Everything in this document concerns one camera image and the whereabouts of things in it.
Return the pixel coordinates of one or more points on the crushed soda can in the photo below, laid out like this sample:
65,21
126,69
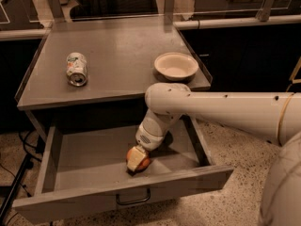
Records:
76,71

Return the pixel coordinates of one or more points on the grey cabinet counter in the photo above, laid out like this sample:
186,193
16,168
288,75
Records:
120,55

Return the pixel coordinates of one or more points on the white horizontal rail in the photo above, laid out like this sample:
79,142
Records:
236,22

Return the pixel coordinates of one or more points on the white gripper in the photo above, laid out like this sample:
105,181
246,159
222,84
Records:
149,139

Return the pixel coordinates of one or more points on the black drawer handle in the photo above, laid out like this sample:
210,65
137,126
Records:
133,196

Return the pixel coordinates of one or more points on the open grey top drawer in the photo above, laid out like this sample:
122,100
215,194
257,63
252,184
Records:
81,173

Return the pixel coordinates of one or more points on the white bowl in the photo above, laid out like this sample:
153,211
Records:
176,66

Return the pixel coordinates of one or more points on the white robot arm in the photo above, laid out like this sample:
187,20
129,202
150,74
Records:
273,116

